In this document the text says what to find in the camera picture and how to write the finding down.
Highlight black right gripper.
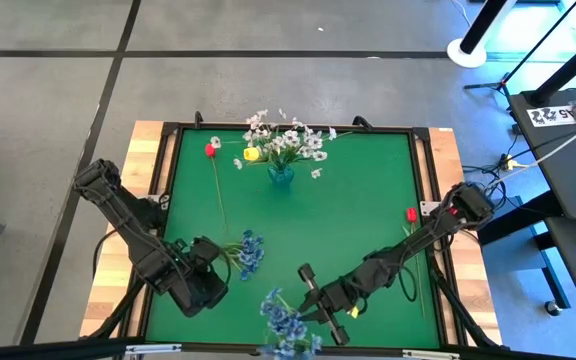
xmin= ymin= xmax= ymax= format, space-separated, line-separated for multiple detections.
xmin=297 ymin=263 xmax=367 ymax=347

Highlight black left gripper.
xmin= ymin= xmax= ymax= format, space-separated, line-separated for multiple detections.
xmin=180 ymin=238 xmax=230 ymax=319

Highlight blue flower bunch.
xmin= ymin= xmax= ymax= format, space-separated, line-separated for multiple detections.
xmin=259 ymin=287 xmax=325 ymax=360
xmin=219 ymin=228 xmax=266 ymax=282

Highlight red tulip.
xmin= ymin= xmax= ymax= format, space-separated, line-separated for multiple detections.
xmin=401 ymin=206 xmax=427 ymax=320
xmin=204 ymin=143 xmax=229 ymax=234

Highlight teal glass vase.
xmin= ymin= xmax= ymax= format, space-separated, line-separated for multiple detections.
xmin=266 ymin=164 xmax=296 ymax=189

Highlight green table mat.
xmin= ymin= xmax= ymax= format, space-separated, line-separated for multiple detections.
xmin=145 ymin=128 xmax=442 ymax=350

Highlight white flower bunch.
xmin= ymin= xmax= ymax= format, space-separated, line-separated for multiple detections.
xmin=209 ymin=108 xmax=354 ymax=181

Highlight black rig beam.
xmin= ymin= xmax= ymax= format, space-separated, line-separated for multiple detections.
xmin=0 ymin=337 xmax=576 ymax=360

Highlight black desk leg beam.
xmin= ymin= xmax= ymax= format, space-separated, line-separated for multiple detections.
xmin=476 ymin=188 xmax=572 ymax=247

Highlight dark grey desk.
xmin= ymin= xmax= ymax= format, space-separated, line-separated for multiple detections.
xmin=542 ymin=215 xmax=576 ymax=342

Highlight black desk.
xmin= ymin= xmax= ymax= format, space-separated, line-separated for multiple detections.
xmin=509 ymin=88 xmax=576 ymax=221

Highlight white round stand base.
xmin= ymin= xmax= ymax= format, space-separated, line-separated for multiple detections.
xmin=446 ymin=37 xmax=489 ymax=70

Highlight white printed paper label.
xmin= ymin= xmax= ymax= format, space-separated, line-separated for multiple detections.
xmin=526 ymin=104 xmax=576 ymax=128

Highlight black stand pole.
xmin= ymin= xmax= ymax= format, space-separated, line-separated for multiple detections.
xmin=459 ymin=0 xmax=510 ymax=55

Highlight thin black tripod stand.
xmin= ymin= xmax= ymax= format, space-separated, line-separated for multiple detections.
xmin=462 ymin=0 xmax=576 ymax=99

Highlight thick black pole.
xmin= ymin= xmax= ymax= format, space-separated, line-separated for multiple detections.
xmin=526 ymin=27 xmax=576 ymax=107

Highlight silver aluminium bracket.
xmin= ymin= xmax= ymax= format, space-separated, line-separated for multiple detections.
xmin=125 ymin=342 xmax=183 ymax=356
xmin=401 ymin=349 xmax=462 ymax=360

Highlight black table frame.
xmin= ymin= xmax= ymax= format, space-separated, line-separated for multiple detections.
xmin=137 ymin=119 xmax=464 ymax=357

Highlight black floor cables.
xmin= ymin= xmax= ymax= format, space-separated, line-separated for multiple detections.
xmin=462 ymin=144 xmax=519 ymax=201

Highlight white cable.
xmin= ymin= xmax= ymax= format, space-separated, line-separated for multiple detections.
xmin=487 ymin=117 xmax=576 ymax=187

